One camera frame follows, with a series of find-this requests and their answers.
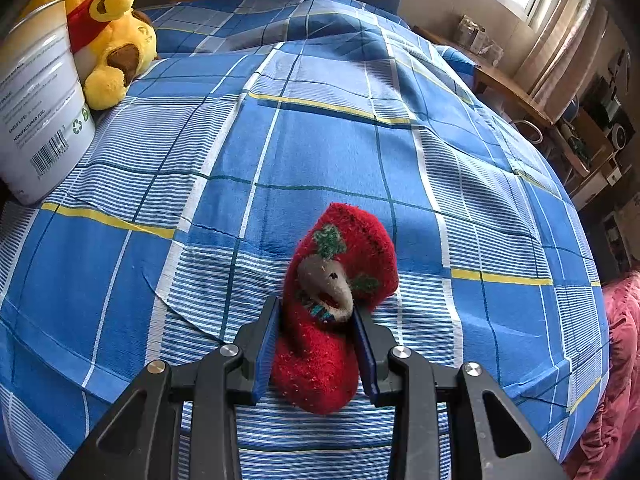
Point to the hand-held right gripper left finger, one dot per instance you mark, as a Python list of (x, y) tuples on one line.
[(265, 355)]

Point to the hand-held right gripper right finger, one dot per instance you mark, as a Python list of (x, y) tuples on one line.
[(367, 360)]

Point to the red fuzzy sock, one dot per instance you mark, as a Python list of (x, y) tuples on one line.
[(320, 370)]

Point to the blue plaid bed sheet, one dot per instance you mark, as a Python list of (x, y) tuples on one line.
[(325, 150)]

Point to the red quilted cloth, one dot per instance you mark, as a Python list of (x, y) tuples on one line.
[(620, 360)]

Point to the white round hoop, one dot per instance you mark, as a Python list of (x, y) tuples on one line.
[(537, 132)]

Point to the cluttered wooden shelf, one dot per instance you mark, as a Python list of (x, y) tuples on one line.
[(595, 160)]

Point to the wooden desk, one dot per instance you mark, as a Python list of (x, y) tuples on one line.
[(505, 90)]

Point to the yellow giraffe plush toy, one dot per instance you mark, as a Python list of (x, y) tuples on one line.
[(107, 85)]

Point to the white metal powder can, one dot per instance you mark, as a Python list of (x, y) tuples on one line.
[(40, 110)]

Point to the white desk fan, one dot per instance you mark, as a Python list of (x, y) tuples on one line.
[(621, 136)]

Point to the clear plastic organizer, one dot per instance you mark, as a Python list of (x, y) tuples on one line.
[(480, 35)]

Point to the pink curtain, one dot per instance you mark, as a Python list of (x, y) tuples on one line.
[(560, 45)]

